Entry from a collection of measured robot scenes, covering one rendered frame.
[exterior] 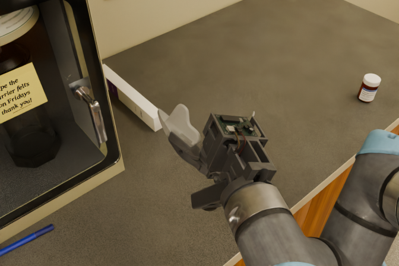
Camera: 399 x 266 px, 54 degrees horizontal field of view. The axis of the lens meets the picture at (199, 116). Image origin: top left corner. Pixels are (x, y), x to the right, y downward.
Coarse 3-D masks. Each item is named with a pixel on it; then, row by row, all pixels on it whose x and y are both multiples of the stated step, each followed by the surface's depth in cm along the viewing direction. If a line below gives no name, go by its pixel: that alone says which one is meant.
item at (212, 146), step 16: (208, 128) 54; (224, 128) 52; (240, 128) 52; (208, 144) 55; (224, 144) 53; (240, 144) 51; (256, 144) 52; (208, 160) 53; (224, 160) 53; (240, 160) 50; (256, 160) 49; (208, 176) 54; (224, 176) 52; (240, 176) 49; (256, 176) 50; (272, 176) 48; (224, 192) 48
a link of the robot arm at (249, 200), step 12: (240, 192) 46; (252, 192) 46; (264, 192) 46; (276, 192) 47; (228, 204) 47; (240, 204) 46; (252, 204) 45; (264, 204) 44; (276, 204) 45; (228, 216) 46; (240, 216) 45
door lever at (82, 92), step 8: (80, 88) 64; (80, 96) 64; (88, 96) 63; (88, 104) 61; (96, 104) 62; (96, 112) 62; (96, 120) 63; (96, 128) 64; (104, 128) 66; (96, 136) 66; (104, 136) 66
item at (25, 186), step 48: (0, 0) 48; (48, 0) 52; (0, 48) 52; (48, 48) 56; (96, 48) 62; (48, 96) 61; (96, 96) 67; (0, 144) 60; (48, 144) 66; (96, 144) 74; (0, 192) 65; (48, 192) 72
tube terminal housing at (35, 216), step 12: (96, 36) 62; (108, 96) 71; (108, 168) 82; (120, 168) 84; (96, 180) 81; (72, 192) 78; (84, 192) 81; (48, 204) 76; (60, 204) 78; (24, 216) 73; (36, 216) 75; (12, 228) 73; (24, 228) 75; (0, 240) 72
